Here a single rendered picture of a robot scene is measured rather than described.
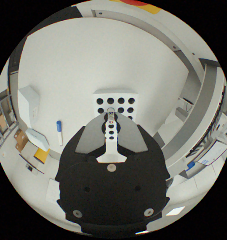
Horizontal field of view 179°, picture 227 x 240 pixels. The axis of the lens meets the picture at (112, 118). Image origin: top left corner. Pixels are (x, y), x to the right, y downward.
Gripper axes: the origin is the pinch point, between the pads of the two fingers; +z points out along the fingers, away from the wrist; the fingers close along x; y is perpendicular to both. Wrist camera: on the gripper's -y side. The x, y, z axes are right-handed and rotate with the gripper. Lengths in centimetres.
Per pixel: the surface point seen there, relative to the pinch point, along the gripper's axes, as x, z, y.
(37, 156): -198, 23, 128
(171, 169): 20.3, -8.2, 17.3
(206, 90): 20.5, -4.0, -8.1
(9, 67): -47, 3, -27
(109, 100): -0.1, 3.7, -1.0
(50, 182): -237, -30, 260
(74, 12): -28, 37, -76
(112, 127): 0.2, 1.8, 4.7
